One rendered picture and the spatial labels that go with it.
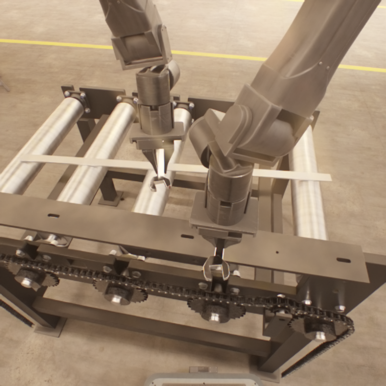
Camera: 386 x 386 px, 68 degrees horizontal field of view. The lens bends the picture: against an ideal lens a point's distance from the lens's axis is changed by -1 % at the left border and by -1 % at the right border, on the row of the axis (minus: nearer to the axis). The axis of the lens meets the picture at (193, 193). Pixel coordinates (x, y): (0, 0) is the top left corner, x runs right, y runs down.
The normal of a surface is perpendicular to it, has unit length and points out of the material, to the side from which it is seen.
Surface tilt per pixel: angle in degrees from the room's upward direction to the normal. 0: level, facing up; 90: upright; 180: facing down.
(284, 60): 49
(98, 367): 0
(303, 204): 31
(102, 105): 90
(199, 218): 0
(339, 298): 90
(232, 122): 62
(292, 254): 0
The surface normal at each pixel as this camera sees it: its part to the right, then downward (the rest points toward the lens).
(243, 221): 0.00, -0.65
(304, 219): -0.50, -0.63
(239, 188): 0.30, 0.72
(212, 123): -0.84, -0.11
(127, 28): -0.04, 0.94
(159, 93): 0.47, 0.53
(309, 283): -0.18, 0.74
